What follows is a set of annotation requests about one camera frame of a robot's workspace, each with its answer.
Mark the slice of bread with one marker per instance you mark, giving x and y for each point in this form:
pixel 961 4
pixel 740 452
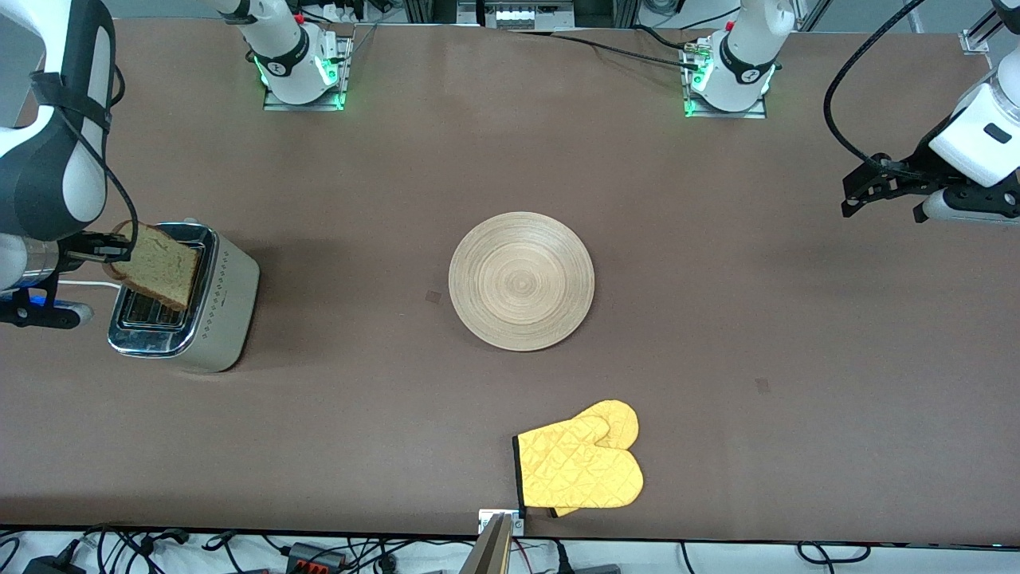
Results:
pixel 163 267

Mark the round wooden plate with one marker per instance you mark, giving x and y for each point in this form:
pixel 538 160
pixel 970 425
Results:
pixel 522 281

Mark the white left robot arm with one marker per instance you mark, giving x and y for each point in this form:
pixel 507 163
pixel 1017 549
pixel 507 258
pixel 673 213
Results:
pixel 741 56

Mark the silver two-slot toaster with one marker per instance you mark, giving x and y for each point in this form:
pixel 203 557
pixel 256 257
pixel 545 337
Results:
pixel 227 319

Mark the black power adapter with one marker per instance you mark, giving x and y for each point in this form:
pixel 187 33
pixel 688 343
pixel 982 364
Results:
pixel 52 566

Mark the black orange terminal block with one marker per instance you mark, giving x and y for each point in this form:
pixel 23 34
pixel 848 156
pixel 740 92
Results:
pixel 317 556

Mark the yellow quilted oven mitt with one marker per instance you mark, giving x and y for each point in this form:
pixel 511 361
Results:
pixel 564 512
pixel 582 466

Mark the grey control box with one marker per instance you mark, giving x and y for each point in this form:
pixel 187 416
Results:
pixel 518 14

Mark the metal table corner bracket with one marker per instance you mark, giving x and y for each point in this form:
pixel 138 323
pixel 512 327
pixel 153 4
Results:
pixel 974 41

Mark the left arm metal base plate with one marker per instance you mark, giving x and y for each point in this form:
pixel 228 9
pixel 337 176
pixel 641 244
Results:
pixel 761 112

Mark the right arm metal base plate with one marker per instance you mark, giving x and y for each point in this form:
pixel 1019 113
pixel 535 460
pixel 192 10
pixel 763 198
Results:
pixel 272 101

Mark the small metal mounting bracket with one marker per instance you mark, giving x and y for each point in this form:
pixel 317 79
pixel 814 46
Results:
pixel 518 524

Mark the aluminium camera mount profile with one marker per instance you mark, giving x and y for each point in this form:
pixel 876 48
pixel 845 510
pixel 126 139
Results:
pixel 488 554

